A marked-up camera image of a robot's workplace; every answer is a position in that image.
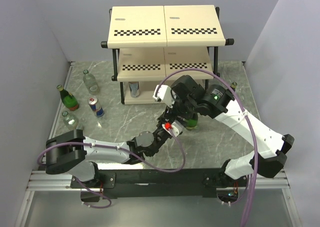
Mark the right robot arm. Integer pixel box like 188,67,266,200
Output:
153,75,295,187

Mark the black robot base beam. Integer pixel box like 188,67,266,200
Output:
69,168,251,200

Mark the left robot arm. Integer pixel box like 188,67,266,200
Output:
45,125,172,188

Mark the beige three-tier shelf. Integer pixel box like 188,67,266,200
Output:
101,5,235,105

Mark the green Perrier bottle centre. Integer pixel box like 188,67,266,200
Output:
185,113,199,130

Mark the green bottle far right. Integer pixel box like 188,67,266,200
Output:
230,82,238,91

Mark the blue energy drink can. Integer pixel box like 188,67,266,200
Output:
88,96,105,117

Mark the clear glass bottle rear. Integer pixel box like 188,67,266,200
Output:
83,69,100,95

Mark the clear glass bottle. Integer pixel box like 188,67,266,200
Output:
83,69,100,95
61,111,84,131

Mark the clear glass bottle front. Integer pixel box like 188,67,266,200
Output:
61,111,84,131

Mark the green bottle left side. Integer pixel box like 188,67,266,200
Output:
56,84,80,111

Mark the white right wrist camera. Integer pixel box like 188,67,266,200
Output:
152,85,177,109

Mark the aluminium frame rail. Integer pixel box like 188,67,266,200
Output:
26,170,291,192

